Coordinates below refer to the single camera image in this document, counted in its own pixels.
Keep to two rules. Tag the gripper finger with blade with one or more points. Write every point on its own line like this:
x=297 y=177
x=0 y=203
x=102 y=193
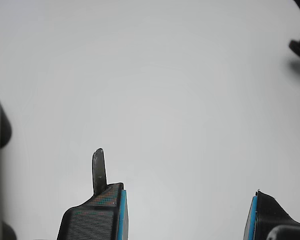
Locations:
x=90 y=220

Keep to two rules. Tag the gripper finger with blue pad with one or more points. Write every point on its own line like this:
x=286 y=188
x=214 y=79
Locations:
x=265 y=215

